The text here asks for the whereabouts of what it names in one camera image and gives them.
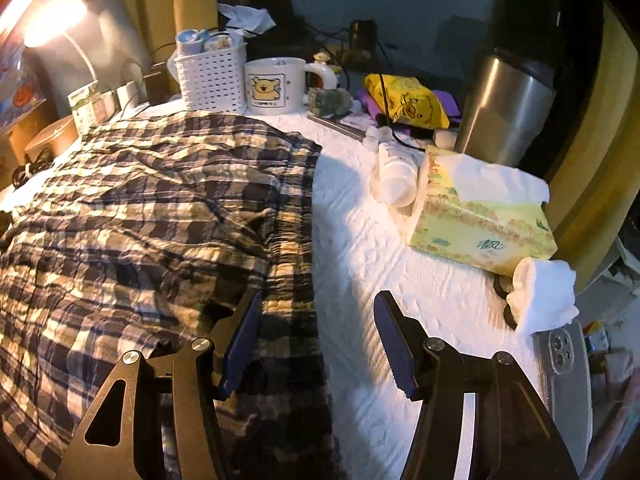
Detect plaid pants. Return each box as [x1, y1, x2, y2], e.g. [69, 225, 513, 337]
[1, 112, 345, 479]

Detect rolled white towel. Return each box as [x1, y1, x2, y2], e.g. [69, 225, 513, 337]
[506, 257, 579, 337]

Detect white textured tablecloth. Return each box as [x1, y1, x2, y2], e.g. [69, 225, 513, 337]
[14, 116, 538, 479]

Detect right yellow green curtain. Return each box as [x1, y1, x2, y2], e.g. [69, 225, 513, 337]
[547, 6, 639, 292]

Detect white lotion bottle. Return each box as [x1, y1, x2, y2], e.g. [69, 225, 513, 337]
[371, 142, 418, 208]

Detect tan lidded box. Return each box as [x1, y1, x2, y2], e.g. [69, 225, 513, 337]
[25, 115, 78, 162]

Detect steel tumbler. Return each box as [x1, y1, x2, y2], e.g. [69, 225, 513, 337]
[454, 48, 555, 167]

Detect green white milk carton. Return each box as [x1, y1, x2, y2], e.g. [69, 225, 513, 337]
[67, 80, 107, 136]

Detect white charger plug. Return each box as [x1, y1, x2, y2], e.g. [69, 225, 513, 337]
[116, 80, 148, 112]

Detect yellow snack bag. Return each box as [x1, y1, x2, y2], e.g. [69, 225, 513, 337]
[363, 74, 449, 130]

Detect snack bag with orange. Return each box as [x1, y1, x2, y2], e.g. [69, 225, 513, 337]
[0, 37, 46, 132]

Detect white plastic basket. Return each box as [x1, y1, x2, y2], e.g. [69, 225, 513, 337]
[167, 29, 246, 114]

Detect white bear mug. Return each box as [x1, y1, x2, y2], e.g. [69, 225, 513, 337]
[244, 58, 337, 116]

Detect white desk lamp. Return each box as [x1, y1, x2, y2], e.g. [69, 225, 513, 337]
[1, 0, 98, 81]

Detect coiled black cable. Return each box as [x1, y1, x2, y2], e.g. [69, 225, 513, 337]
[10, 146, 56, 190]

